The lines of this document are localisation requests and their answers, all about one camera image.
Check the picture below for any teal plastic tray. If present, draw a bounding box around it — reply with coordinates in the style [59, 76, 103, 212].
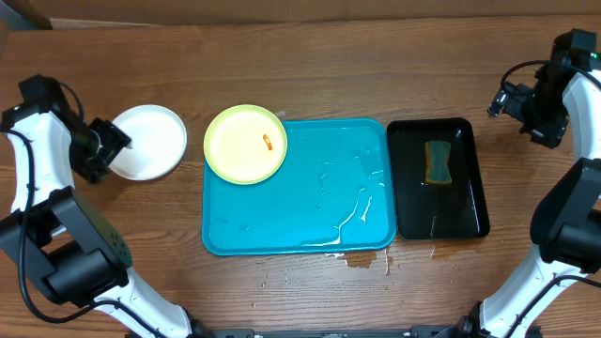
[201, 118, 396, 256]

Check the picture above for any green and yellow sponge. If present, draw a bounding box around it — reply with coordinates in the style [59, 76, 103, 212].
[424, 140, 452, 185]

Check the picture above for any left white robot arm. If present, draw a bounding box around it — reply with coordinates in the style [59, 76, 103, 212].
[1, 75, 212, 337]

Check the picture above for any black rectangular water tray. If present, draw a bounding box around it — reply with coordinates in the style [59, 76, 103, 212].
[386, 117, 490, 240]

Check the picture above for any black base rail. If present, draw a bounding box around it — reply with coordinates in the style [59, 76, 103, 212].
[212, 325, 453, 338]

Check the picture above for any yellow-green rimmed plate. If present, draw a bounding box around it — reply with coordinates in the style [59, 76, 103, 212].
[204, 104, 287, 185]

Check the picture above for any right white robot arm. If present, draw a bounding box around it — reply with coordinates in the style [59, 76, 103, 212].
[440, 29, 600, 337]

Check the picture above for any white plate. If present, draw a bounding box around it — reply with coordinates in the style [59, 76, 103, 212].
[110, 104, 187, 180]

